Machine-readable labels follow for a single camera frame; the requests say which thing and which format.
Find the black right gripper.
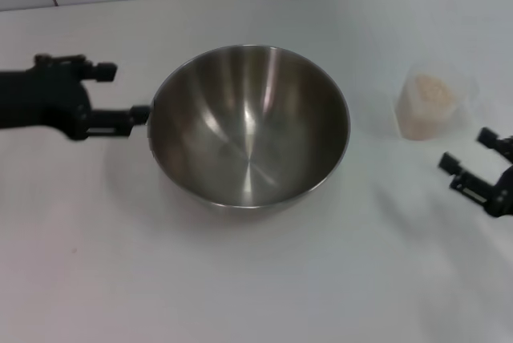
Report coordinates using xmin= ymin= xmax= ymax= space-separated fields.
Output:
xmin=437 ymin=127 xmax=513 ymax=218

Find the clear plastic measuring cup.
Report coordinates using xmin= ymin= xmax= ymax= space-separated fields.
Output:
xmin=394 ymin=65 xmax=480 ymax=143

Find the stainless steel mixing bowl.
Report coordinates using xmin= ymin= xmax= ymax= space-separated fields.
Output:
xmin=147 ymin=42 xmax=353 ymax=220

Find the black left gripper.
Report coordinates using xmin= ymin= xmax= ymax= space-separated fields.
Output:
xmin=0 ymin=53 xmax=153 ymax=142

